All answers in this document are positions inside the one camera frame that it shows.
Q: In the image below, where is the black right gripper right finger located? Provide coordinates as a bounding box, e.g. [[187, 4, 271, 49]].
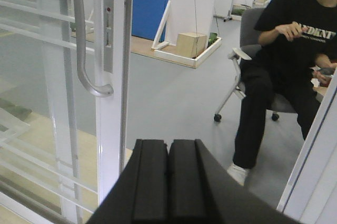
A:
[[168, 139, 296, 223]]

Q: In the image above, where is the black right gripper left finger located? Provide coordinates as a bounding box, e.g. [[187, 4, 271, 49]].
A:
[[88, 139, 168, 223]]

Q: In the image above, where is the white framed glass sliding door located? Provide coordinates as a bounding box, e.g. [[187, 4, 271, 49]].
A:
[[1, 0, 132, 223]]

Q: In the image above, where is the grey door pull handle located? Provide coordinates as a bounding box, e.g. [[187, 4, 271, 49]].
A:
[[73, 0, 113, 98]]

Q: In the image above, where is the wooden cube on platform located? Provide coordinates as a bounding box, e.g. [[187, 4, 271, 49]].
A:
[[176, 33, 207, 58]]

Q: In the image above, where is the white edged wooden platform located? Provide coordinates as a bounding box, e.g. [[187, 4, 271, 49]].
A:
[[131, 1, 222, 69]]

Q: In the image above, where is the seated person in black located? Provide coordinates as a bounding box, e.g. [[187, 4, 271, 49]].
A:
[[227, 0, 336, 185]]

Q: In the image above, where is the blue partition panel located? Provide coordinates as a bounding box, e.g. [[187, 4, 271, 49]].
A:
[[132, 0, 168, 40]]

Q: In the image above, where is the white door frame post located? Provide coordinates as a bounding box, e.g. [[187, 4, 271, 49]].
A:
[[277, 76, 336, 223]]

